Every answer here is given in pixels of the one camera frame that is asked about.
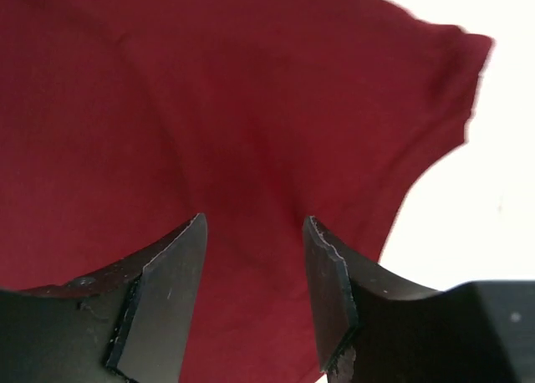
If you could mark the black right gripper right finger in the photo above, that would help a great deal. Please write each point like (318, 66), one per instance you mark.
(372, 325)

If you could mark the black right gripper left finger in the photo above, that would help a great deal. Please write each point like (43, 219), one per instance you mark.
(126, 322)

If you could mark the dark red t-shirt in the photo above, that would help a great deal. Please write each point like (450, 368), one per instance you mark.
(120, 119)

